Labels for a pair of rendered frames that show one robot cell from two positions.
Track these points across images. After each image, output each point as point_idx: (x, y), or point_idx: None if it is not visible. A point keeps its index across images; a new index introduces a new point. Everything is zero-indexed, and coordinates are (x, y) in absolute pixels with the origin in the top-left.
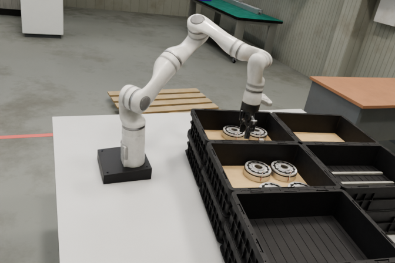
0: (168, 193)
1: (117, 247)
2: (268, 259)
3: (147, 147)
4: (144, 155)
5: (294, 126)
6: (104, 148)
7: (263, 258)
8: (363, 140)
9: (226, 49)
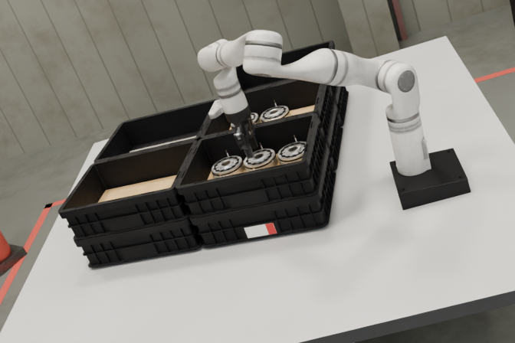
0: (375, 164)
1: (436, 113)
2: (329, 44)
3: (388, 227)
4: (395, 177)
5: (141, 214)
6: (457, 181)
7: (332, 44)
8: (89, 183)
9: None
